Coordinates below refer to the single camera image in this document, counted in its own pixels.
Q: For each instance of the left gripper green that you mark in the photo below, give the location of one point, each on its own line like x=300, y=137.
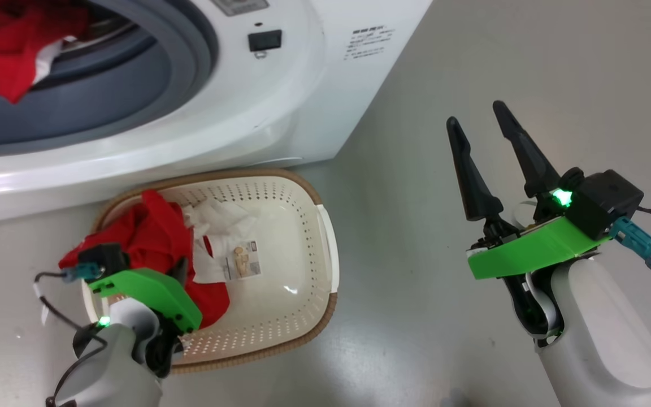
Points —
x=150, y=288

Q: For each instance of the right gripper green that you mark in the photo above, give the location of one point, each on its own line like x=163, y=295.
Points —
x=529, y=251

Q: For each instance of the red garment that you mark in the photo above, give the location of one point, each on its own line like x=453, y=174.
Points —
x=156, y=232
x=3, y=51

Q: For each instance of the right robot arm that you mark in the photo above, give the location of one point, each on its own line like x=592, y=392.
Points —
x=602, y=339

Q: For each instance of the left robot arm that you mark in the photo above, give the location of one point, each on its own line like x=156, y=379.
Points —
x=116, y=367

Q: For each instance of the cream perforated laundry basket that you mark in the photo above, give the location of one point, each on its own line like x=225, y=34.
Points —
x=291, y=265

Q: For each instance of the grey rubber door seal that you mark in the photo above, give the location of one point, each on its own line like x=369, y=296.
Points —
x=133, y=96

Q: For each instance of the white front-load washing machine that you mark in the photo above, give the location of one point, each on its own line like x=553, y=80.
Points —
x=280, y=113

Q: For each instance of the black door latch socket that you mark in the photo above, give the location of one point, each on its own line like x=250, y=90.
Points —
x=264, y=40

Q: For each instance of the printed paper clothing tag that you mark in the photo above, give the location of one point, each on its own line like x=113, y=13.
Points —
x=243, y=260

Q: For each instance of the black text notice sticker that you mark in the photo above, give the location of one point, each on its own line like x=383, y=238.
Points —
x=369, y=42

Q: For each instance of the grey warning sticker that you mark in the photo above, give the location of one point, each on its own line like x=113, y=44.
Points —
x=239, y=5

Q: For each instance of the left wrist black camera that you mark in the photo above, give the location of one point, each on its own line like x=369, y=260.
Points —
x=108, y=257

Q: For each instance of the wrist black camera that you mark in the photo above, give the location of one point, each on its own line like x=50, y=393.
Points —
x=608, y=198
x=108, y=257

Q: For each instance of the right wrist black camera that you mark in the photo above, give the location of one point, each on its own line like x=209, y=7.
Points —
x=608, y=198

